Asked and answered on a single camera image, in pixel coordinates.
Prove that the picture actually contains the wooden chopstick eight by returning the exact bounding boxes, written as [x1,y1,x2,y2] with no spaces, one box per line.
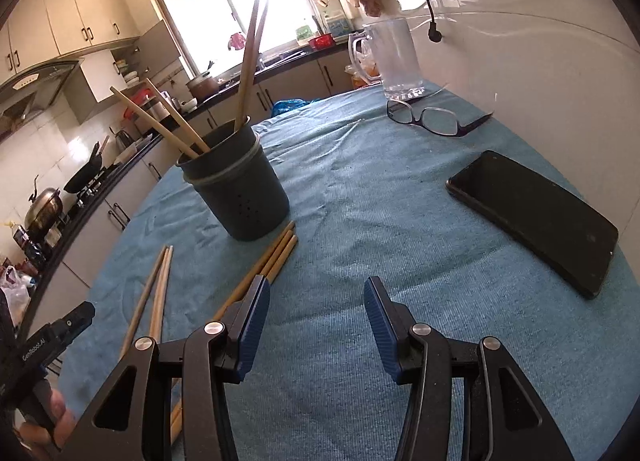
[170,231,298,444]

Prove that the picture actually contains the wooden chopstick four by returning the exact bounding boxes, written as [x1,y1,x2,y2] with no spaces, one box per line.
[118,245,168,359]

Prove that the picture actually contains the wooden chopstick five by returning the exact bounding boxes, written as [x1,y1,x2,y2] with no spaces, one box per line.
[149,245,174,343]

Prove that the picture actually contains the wooden chopstick six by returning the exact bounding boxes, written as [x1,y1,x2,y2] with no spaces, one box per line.
[213,222,295,321]

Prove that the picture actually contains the wooden chopstick seven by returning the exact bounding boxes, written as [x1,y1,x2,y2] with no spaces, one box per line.
[169,229,298,422]

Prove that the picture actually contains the wooden chopstick two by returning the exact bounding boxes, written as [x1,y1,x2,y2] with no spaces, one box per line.
[110,86,198,159]

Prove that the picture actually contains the wooden chopstick three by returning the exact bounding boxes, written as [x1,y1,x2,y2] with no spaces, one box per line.
[145,78,210,154]

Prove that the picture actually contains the wooden chopstick one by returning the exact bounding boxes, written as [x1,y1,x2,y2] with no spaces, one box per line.
[233,0,260,132]

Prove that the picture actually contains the wooden chopstick ten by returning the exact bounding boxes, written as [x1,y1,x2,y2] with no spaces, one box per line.
[240,2,269,126]

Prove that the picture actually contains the lower kitchen cabinets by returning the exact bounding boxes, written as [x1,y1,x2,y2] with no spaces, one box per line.
[20,41,352,337]

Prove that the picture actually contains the kitchen cabinets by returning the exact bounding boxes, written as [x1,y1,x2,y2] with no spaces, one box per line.
[20,41,352,337]
[1,0,179,122]

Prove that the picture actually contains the upper kitchen cabinets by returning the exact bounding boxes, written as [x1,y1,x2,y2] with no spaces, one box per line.
[1,0,179,122]

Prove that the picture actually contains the kitchen window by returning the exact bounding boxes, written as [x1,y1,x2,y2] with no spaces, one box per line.
[138,0,327,78]

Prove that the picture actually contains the person left hand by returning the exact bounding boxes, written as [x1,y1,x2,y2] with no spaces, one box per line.
[18,389,76,460]

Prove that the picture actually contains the white plastic bag counter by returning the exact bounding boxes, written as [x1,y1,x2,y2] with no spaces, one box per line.
[1,266,30,325]

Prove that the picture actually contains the soy sauce bottle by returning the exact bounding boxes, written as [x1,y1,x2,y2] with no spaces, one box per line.
[6,222,42,268]

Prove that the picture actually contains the steel kettle pot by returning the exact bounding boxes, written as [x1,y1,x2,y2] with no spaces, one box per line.
[24,176,63,233]

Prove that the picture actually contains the blue towel table cloth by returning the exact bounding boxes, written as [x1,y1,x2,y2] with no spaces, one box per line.
[56,80,640,461]

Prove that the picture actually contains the black smartphone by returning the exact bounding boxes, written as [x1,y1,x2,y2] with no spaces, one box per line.
[446,150,618,299]

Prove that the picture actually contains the black wok pan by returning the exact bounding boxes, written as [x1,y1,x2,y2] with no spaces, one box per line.
[63,140,107,195]

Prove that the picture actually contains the dark grey utensil holder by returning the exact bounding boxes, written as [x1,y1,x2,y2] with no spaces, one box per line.
[177,121,290,241]

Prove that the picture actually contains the range hood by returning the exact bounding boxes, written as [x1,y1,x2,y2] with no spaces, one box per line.
[0,59,79,140]

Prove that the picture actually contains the silver rice cooker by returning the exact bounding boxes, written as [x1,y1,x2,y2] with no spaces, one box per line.
[132,95,169,135]

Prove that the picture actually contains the brown cooking pot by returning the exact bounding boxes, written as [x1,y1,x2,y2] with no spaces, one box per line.
[186,62,220,104]

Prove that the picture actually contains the blue plastic bag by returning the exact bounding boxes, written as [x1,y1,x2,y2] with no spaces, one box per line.
[271,98,310,117]

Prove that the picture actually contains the clear glass beer mug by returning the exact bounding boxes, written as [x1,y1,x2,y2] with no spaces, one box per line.
[348,17,426,102]

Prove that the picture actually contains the orange trash bag bin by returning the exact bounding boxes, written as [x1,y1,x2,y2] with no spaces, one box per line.
[345,53,382,88]

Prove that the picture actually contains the red small basket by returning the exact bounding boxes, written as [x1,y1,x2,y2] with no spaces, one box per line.
[308,33,335,52]

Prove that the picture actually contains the black frame eyeglasses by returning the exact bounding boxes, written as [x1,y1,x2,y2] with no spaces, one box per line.
[386,100,492,138]

